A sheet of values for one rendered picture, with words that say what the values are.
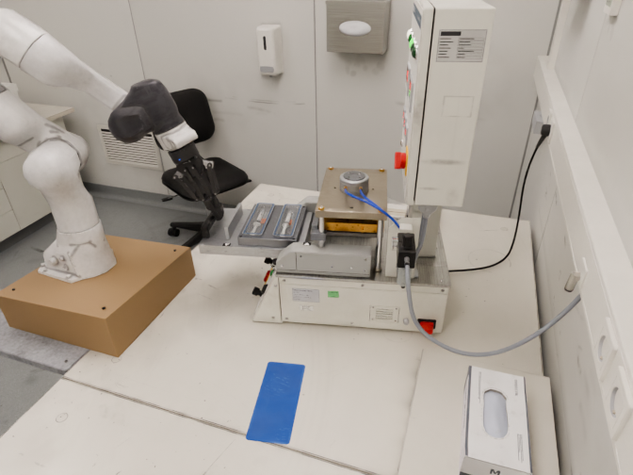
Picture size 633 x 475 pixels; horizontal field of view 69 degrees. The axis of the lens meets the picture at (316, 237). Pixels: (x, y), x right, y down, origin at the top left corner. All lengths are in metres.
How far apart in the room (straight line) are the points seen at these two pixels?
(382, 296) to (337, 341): 0.18
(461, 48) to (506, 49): 1.64
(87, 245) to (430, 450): 1.04
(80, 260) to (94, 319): 0.23
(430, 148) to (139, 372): 0.91
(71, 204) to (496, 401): 1.15
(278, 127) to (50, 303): 1.95
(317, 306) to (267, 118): 1.91
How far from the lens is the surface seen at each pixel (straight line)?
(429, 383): 1.17
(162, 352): 1.35
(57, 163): 1.32
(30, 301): 1.47
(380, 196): 1.23
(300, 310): 1.31
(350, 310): 1.29
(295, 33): 2.82
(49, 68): 1.32
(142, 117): 1.28
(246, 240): 1.29
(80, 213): 1.43
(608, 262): 0.92
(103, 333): 1.34
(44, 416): 1.32
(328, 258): 1.20
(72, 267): 1.49
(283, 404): 1.17
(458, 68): 1.01
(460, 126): 1.04
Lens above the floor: 1.67
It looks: 32 degrees down
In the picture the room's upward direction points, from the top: 1 degrees counter-clockwise
